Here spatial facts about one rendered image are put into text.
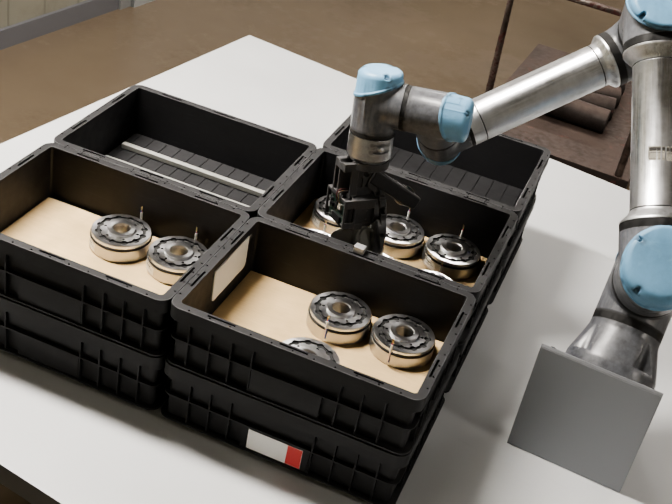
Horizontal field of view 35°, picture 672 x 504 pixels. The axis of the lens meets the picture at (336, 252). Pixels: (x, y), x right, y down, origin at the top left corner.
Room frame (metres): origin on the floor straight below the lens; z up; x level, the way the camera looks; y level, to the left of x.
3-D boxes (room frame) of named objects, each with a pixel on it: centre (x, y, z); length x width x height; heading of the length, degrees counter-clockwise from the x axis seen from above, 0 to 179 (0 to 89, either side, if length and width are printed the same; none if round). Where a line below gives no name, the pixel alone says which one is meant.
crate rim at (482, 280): (1.62, -0.08, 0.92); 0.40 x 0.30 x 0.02; 75
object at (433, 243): (1.66, -0.21, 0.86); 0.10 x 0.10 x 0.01
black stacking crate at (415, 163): (1.91, -0.16, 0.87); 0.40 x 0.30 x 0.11; 75
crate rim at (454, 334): (1.33, -0.01, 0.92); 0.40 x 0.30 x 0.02; 75
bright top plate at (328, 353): (1.27, 0.01, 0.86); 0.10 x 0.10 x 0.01
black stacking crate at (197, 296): (1.33, -0.01, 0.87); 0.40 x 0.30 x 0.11; 75
